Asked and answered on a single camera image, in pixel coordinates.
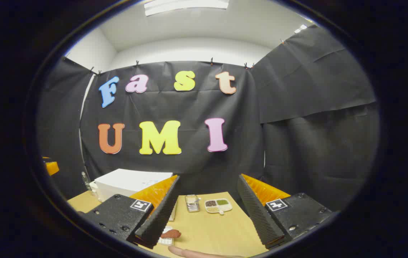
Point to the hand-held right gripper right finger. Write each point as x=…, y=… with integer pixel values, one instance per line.
x=257, y=215

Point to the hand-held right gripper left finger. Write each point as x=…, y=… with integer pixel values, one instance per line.
x=161, y=215

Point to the small metal grater box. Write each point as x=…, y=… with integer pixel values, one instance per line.
x=192, y=204

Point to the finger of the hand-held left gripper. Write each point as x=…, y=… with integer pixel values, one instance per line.
x=51, y=167

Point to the clear plastic water bottle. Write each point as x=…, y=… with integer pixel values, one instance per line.
x=86, y=182

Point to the small white ribbed tray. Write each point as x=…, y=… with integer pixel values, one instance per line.
x=166, y=241

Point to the small ceiling light panel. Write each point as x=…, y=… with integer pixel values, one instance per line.
x=301, y=28

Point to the white microwave oven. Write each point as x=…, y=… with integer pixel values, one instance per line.
x=128, y=181

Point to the long ceiling light panel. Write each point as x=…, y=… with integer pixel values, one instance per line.
x=186, y=6

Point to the red-brown chicken drumstick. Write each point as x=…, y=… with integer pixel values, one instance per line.
x=171, y=234

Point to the black backdrop cloth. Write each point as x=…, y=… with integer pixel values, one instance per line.
x=189, y=107

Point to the divided dish of beans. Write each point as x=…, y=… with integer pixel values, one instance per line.
x=225, y=207

